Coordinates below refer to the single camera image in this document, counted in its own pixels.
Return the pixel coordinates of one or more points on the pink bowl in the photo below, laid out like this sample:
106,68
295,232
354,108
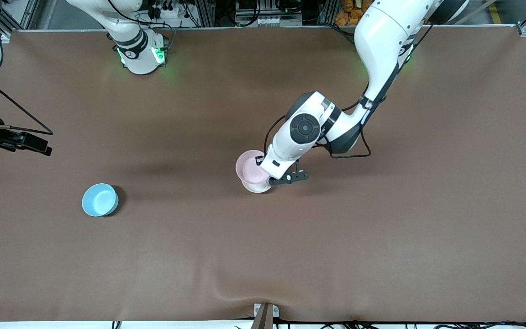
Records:
247,167

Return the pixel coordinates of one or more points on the light blue bowl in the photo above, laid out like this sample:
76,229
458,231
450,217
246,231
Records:
100,199

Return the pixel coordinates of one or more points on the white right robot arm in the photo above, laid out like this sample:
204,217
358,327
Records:
139,59

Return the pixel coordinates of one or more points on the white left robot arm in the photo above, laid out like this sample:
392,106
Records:
381,41

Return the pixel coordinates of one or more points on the white bowl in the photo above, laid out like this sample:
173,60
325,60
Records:
256,188

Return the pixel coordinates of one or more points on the brown table mat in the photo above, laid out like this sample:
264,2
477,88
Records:
263,251

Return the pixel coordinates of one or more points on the white socket strip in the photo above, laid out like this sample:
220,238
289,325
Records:
263,21

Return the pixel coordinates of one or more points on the orange packets pile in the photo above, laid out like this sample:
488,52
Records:
347,13

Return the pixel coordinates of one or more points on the white power strip black plugs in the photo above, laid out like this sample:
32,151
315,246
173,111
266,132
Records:
165,13

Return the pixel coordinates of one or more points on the left gripper grey tube bracket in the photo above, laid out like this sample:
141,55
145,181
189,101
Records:
290,177

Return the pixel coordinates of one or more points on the aluminium frame post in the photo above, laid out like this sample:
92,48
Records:
327,13
204,13

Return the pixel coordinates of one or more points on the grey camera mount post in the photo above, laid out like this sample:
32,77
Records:
265,317

